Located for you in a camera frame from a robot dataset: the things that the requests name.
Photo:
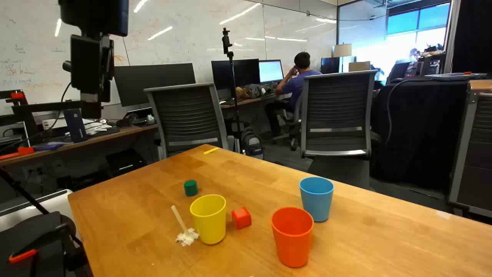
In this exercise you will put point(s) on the yellow plastic cup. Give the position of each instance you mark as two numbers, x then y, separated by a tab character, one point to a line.
209	217

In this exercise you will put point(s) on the grey office chair left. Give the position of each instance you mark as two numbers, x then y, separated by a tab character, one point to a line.
188	116

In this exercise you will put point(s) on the grey office chair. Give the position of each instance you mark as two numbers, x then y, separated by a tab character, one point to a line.
188	116
336	114

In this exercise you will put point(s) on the seated person in blue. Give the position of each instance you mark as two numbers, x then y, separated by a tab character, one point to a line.
292	85

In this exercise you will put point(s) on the lit computer monitor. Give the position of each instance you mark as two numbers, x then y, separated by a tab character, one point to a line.
269	71

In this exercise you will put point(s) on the green cylinder block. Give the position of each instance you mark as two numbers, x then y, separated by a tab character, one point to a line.
191	188

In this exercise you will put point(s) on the red cube block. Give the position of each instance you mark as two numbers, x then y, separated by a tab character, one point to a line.
242	217

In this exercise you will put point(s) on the blue plastic cup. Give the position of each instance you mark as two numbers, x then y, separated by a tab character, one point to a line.
317	197

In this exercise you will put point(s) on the grey office chair right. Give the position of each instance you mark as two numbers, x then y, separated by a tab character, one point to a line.
336	114

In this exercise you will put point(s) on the orange plastic cup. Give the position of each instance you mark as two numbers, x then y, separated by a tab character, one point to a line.
292	236

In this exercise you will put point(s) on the black tripod stand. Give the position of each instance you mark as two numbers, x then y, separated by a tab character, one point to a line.
229	54

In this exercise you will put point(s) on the white plastic stick piece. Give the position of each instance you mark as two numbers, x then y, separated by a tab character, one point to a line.
186	236

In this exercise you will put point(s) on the black computer monitor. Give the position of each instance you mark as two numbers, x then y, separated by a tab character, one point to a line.
131	80

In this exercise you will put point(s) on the black camera on mount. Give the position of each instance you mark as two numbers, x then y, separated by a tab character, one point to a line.
91	63

